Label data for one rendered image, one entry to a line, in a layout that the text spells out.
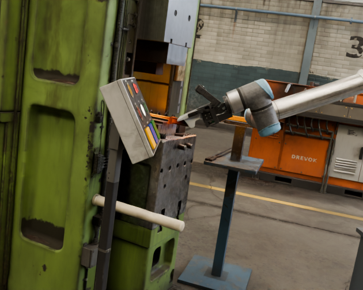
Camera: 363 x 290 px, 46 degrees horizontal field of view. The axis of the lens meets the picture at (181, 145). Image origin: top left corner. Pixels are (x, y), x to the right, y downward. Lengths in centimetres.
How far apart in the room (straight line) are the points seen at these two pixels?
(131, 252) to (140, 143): 92
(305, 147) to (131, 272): 366
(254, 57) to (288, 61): 71
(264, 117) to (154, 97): 95
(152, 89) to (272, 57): 721
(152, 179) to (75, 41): 73
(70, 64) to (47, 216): 74
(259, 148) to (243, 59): 433
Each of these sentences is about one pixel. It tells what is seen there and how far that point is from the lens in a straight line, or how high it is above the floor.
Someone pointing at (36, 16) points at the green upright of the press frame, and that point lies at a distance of 212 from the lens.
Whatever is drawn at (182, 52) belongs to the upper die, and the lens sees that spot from 219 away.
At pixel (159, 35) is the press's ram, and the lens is 203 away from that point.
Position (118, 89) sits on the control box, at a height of 117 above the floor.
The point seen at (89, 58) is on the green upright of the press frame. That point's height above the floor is 125.
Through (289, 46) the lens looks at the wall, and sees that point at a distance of 957.
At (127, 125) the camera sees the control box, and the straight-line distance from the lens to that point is 145.
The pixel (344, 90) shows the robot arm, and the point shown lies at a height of 126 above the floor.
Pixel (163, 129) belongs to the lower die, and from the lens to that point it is 213.
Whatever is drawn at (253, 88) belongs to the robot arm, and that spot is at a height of 122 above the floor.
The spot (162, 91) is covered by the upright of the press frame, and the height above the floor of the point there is 111.
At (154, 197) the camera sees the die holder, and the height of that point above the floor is 63.
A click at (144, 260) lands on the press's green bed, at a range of 224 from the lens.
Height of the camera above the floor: 127
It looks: 10 degrees down
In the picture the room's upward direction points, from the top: 8 degrees clockwise
